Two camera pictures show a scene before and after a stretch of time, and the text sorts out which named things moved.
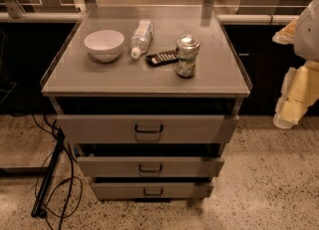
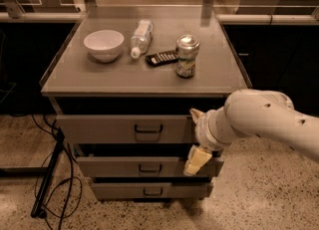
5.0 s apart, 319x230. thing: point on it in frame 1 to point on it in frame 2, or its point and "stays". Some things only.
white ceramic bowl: (104, 45) stays
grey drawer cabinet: (150, 94) stays
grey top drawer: (147, 129) stays
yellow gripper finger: (286, 35) to (213, 130)
